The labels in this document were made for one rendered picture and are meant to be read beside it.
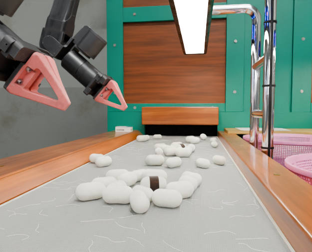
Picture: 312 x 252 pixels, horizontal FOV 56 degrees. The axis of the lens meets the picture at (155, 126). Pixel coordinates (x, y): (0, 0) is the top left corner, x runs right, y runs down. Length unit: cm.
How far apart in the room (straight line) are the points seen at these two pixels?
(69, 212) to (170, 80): 94
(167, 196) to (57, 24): 60
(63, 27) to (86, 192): 54
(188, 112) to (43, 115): 264
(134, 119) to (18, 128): 264
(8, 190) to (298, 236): 33
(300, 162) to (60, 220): 42
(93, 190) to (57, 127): 318
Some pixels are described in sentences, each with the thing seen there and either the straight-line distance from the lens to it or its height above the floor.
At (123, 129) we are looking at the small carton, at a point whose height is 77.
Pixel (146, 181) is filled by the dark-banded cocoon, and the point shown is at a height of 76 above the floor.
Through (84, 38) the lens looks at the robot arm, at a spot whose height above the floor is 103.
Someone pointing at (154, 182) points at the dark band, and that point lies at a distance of 39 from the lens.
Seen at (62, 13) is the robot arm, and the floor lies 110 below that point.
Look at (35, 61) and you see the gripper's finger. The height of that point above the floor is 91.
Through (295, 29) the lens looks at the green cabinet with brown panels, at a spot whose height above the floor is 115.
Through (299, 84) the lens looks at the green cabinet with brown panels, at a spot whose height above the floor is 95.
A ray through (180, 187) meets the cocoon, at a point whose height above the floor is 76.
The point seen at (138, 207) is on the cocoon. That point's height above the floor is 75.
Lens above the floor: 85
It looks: 3 degrees down
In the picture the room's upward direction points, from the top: straight up
